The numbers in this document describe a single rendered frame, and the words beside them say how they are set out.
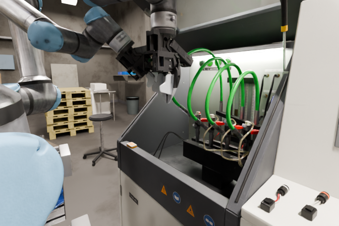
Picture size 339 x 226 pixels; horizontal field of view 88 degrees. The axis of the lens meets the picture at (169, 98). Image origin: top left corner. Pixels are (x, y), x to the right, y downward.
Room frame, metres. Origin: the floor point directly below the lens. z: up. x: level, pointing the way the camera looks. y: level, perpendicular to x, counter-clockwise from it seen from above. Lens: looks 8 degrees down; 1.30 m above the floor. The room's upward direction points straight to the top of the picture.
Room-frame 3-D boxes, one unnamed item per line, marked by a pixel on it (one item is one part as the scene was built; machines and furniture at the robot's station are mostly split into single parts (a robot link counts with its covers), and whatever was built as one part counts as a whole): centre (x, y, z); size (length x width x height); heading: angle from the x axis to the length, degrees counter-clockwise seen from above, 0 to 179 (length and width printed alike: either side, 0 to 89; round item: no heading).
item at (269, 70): (0.82, -0.49, 1.20); 0.13 x 0.03 x 0.31; 41
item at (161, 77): (0.54, 0.03, 1.26); 0.06 x 0.03 x 0.09; 132
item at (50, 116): (4.15, 2.47, 0.49); 1.33 x 0.91 x 0.98; 35
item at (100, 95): (5.71, 2.32, 0.52); 2.20 x 0.56 x 1.04; 34
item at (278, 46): (1.00, -0.34, 1.43); 0.54 x 0.03 x 0.02; 41
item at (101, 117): (2.68, 1.08, 0.34); 0.57 x 0.54 x 0.68; 119
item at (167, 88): (0.52, 0.01, 1.26); 0.06 x 0.03 x 0.09; 132
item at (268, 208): (0.42, -0.28, 0.99); 0.12 x 0.02 x 0.02; 127
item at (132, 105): (5.90, 1.25, 0.28); 0.47 x 0.45 x 0.57; 34
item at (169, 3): (0.53, 0.02, 1.53); 0.09 x 0.08 x 0.11; 157
